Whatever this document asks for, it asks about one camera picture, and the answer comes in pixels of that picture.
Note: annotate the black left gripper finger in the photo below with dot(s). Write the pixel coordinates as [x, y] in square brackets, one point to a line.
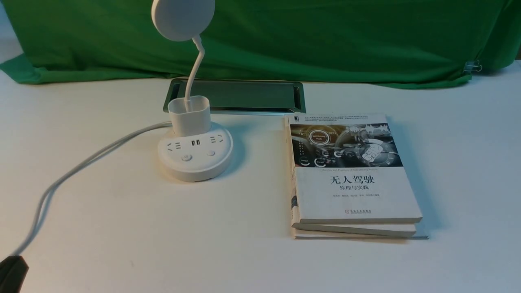
[13, 271]

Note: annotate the white desk lamp with sockets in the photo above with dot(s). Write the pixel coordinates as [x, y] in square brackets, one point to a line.
[196, 149]

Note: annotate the bottom white book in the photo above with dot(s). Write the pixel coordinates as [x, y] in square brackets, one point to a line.
[358, 232]

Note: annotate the top white self-driving book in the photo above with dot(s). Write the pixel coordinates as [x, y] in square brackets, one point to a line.
[346, 169]

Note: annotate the green backdrop cloth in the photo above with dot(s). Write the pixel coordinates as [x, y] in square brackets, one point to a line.
[408, 44]

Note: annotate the metal binder clip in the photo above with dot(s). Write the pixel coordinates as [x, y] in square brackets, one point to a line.
[471, 67]

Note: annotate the silver desk cable grommet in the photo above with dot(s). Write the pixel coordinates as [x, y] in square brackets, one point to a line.
[252, 97]

